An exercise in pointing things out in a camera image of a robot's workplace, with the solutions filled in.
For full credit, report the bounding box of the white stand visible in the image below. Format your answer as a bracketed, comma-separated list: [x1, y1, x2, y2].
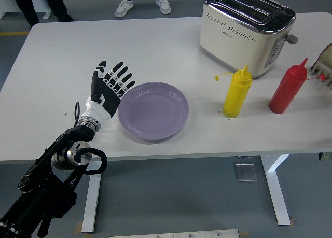
[0, 0, 53, 20]

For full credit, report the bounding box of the person in dark shoes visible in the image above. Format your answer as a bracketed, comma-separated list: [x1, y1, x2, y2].
[9, 0, 75, 29]

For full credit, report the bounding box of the white table leg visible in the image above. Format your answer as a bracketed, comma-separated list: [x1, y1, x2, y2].
[81, 159, 102, 233]
[260, 154, 291, 226]

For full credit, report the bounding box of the person with white sneakers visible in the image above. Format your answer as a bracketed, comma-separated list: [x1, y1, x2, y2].
[115, 0, 172, 18]

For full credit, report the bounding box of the purple round plate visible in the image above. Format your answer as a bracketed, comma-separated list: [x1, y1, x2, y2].
[117, 81, 189, 142]

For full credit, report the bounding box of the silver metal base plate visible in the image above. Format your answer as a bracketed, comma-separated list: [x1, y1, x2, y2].
[108, 229, 241, 238]

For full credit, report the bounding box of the yellow squeeze bottle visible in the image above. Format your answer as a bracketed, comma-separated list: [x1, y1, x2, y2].
[214, 64, 253, 119]

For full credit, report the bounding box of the cream silver toaster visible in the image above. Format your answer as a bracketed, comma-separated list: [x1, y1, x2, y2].
[199, 0, 299, 79]

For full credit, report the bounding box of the silver floor hatch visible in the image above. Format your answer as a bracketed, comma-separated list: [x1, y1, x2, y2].
[234, 162, 258, 183]

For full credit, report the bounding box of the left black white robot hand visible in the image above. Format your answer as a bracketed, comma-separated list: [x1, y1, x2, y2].
[80, 60, 137, 122]

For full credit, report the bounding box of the red squeeze bottle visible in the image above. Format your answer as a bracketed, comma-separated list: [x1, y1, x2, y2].
[268, 58, 326, 115]

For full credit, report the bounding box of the silver toast rack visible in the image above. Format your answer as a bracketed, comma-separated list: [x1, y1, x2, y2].
[310, 60, 332, 90]

